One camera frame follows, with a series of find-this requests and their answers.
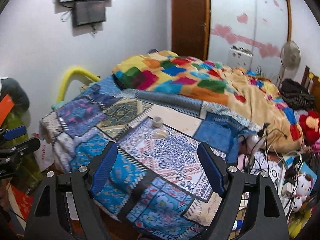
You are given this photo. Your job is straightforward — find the white tape roll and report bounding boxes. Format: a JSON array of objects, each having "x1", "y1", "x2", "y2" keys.
[{"x1": 152, "y1": 116, "x2": 163, "y2": 128}]

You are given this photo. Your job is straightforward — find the clear plastic wrapper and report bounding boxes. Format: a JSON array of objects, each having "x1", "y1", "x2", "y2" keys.
[{"x1": 152, "y1": 128, "x2": 169, "y2": 139}]

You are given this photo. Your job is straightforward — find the orange box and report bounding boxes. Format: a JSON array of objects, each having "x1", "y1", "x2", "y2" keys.
[{"x1": 0, "y1": 94, "x2": 15, "y2": 126}]

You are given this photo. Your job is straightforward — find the white plastic shopping bag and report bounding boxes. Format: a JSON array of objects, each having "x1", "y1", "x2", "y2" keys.
[{"x1": 33, "y1": 133, "x2": 54, "y2": 172}]

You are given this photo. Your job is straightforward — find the yellow plush toy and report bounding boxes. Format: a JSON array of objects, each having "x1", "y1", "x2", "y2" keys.
[{"x1": 289, "y1": 209, "x2": 312, "y2": 239}]

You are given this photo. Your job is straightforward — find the hello kitty plush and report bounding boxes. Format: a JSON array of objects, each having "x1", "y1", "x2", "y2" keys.
[{"x1": 292, "y1": 173, "x2": 312, "y2": 213}]

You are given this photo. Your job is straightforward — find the blue patchwork bedspread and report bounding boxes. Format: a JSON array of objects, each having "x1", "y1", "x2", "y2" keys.
[{"x1": 40, "y1": 76, "x2": 259, "y2": 239}]

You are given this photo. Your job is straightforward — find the red plush toy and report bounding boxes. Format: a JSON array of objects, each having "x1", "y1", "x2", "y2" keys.
[{"x1": 299, "y1": 111, "x2": 319, "y2": 146}]

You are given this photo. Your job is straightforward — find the colourful squares blanket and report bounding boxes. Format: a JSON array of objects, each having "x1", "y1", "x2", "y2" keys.
[{"x1": 112, "y1": 50, "x2": 303, "y2": 153}]

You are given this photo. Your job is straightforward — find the black striped bag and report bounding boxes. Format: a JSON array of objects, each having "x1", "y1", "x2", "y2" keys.
[{"x1": 279, "y1": 79, "x2": 315, "y2": 111}]

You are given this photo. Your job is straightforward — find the wooden headboard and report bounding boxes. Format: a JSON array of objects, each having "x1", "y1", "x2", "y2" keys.
[{"x1": 301, "y1": 66, "x2": 320, "y2": 111}]

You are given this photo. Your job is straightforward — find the white small cabinet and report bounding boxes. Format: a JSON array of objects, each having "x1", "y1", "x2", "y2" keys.
[{"x1": 226, "y1": 45, "x2": 253, "y2": 70}]

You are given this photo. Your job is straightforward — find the white standing fan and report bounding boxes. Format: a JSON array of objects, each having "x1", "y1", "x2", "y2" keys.
[{"x1": 277, "y1": 41, "x2": 301, "y2": 87}]

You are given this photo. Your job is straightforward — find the white sliding wardrobe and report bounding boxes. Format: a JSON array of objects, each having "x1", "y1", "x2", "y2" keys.
[{"x1": 208, "y1": 0, "x2": 289, "y2": 79}]

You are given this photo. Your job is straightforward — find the brown wooden door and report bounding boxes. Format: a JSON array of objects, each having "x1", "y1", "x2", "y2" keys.
[{"x1": 171, "y1": 0, "x2": 210, "y2": 60}]

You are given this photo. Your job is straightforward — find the tangled black cables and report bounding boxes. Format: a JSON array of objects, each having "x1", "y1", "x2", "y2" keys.
[{"x1": 240, "y1": 122, "x2": 311, "y2": 196}]

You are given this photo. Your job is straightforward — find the yellow foam bed rail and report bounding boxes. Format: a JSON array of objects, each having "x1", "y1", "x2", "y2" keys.
[{"x1": 56, "y1": 66, "x2": 101, "y2": 103}]

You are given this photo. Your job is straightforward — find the small black wall monitor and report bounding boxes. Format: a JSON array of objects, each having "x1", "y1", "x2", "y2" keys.
[{"x1": 72, "y1": 1, "x2": 106, "y2": 28}]

